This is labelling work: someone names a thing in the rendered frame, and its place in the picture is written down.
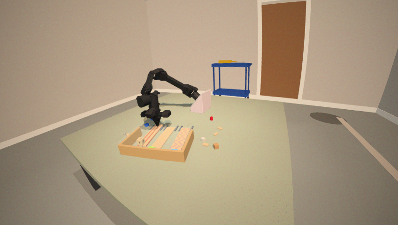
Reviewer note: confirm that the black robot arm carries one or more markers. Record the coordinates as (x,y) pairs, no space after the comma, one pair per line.
(148,98)

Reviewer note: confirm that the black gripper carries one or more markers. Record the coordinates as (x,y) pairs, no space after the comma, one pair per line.
(156,119)

